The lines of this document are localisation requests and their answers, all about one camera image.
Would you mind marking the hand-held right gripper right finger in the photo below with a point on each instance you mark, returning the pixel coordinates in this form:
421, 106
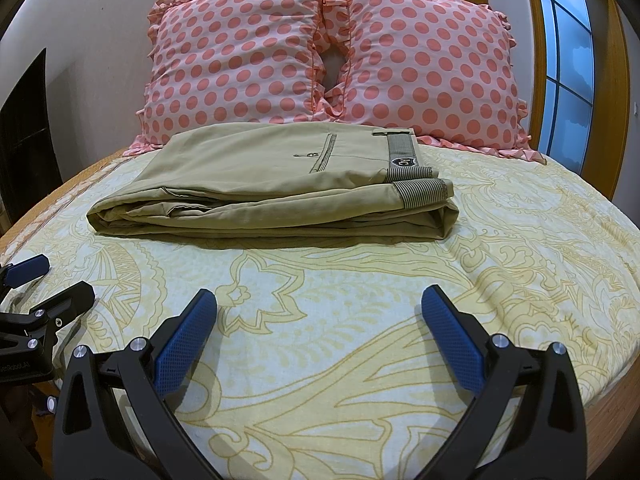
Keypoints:
450, 340

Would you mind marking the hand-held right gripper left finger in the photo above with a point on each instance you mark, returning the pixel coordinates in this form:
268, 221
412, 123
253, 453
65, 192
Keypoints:
185, 345

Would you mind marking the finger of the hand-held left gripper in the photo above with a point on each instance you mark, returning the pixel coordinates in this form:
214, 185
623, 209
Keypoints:
65, 300
27, 266

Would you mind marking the khaki pants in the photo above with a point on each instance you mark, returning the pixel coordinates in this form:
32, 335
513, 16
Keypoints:
280, 180

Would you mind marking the yellow patterned bed sheet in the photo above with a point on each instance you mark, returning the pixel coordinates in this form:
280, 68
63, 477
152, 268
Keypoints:
350, 310
30, 200

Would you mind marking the dark cabinet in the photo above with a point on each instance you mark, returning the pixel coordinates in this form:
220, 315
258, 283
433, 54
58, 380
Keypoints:
25, 140

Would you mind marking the pink polka dot pillow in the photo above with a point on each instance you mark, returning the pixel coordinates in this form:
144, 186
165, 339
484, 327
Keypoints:
425, 65
235, 55

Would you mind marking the wooden framed window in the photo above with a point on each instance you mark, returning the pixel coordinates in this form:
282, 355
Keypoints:
565, 50

